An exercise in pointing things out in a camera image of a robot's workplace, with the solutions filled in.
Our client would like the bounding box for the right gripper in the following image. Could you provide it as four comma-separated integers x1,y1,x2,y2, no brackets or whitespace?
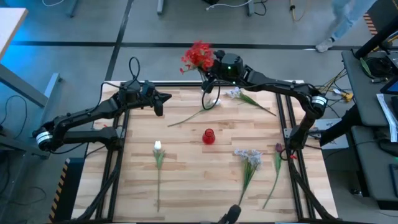
201,49,245,94

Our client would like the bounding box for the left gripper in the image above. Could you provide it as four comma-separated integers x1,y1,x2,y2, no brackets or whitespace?
118,80,172,117

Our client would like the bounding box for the red artificial flower bunch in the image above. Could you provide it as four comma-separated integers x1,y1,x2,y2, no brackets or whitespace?
179,39,216,82

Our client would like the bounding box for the small pale lilac flower bunch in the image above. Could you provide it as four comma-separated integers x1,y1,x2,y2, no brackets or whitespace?
225,86,277,117

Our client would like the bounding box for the white artificial tulip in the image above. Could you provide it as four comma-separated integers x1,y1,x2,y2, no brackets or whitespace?
152,140,166,213
167,98,223,128

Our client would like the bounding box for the red glass vase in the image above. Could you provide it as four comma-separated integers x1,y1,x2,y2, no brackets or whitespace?
201,128,216,146

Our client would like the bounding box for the large pale lilac flower bunch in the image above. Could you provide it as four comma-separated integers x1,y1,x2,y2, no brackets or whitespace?
233,148,264,207

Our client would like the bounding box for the dark red artificial tulip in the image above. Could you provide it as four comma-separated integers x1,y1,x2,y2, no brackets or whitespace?
262,142,284,210

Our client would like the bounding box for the hazard striped black plate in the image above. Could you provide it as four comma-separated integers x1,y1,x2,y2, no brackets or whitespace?
48,157,85,224

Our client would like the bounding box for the dark rounded object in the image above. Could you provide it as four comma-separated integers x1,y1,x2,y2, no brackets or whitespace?
217,203,242,224

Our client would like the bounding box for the person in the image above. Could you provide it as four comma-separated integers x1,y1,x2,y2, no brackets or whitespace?
315,0,377,54

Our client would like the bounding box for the grey side desk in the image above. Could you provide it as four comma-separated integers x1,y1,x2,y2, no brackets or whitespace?
341,48,398,211

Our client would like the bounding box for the hazard striped black mat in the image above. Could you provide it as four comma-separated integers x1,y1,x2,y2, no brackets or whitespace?
363,0,398,37

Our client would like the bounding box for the black diagonal beam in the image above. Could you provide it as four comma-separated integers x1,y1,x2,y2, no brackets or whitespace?
354,14,398,60

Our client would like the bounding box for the white table top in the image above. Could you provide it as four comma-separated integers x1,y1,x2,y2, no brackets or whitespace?
0,7,29,60

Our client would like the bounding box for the white paper sheet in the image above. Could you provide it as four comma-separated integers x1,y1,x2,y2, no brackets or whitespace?
376,93,398,143

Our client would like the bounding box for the black tablet screen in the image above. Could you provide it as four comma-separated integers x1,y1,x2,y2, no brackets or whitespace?
379,77,398,96

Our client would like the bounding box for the black aluminium table frame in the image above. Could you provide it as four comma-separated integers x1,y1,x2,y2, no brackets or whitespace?
72,80,338,224

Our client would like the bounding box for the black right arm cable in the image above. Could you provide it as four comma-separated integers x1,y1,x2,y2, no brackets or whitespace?
201,80,222,111

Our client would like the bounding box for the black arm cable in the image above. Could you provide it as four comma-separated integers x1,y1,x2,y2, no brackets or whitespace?
127,56,141,86
201,80,222,111

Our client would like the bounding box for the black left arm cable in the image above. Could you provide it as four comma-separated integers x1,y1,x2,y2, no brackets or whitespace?
127,56,141,86

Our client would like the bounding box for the white floor cable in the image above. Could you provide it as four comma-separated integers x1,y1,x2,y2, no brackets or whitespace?
205,0,253,12

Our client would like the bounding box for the yellow floor cable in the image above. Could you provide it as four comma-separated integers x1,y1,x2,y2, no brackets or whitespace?
288,0,309,22

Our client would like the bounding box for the yellow cable bundle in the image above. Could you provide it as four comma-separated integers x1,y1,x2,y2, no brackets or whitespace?
306,68,355,103

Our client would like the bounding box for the grey metal desk frame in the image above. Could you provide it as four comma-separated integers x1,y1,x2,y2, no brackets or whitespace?
0,63,63,160

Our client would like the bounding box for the black coiled cable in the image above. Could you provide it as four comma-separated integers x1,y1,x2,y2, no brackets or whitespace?
360,55,391,84

